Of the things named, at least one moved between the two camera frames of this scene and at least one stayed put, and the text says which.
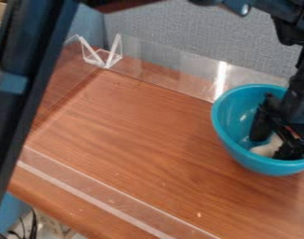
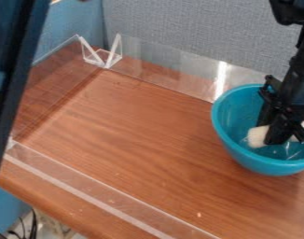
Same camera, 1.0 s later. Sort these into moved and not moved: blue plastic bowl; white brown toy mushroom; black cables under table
Moved: white brown toy mushroom
Not moved: black cables under table; blue plastic bowl
